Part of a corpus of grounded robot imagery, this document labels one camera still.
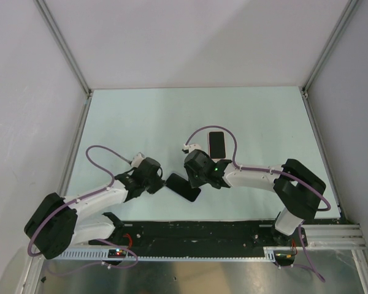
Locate pink phone case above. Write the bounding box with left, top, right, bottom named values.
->
left=207, top=130, right=227, bottom=160

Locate black smartphone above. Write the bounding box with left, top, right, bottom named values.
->
left=209, top=131, right=226, bottom=159
left=165, top=173, right=201, bottom=202

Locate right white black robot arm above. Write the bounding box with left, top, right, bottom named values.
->
left=183, top=149, right=331, bottom=246

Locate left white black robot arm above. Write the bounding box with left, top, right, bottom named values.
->
left=24, top=154, right=164, bottom=260

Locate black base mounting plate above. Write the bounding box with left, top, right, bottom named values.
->
left=88, top=219, right=309, bottom=258

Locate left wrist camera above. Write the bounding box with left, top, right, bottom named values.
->
left=131, top=153, right=145, bottom=168

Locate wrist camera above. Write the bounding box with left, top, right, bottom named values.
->
left=182, top=143, right=202, bottom=154
left=131, top=153, right=145, bottom=168

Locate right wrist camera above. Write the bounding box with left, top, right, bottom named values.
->
left=182, top=143, right=202, bottom=154

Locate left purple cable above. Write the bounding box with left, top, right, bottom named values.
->
left=27, top=145, right=140, bottom=276

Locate grey slotted cable duct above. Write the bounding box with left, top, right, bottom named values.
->
left=56, top=247, right=288, bottom=262

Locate right aluminium frame post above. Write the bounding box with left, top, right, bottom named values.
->
left=301, top=0, right=362, bottom=99

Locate aluminium frame post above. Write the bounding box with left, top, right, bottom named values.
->
left=301, top=0, right=362, bottom=99
left=33, top=0, right=92, bottom=98

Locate left aluminium frame post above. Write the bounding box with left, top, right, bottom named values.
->
left=33, top=0, right=92, bottom=98

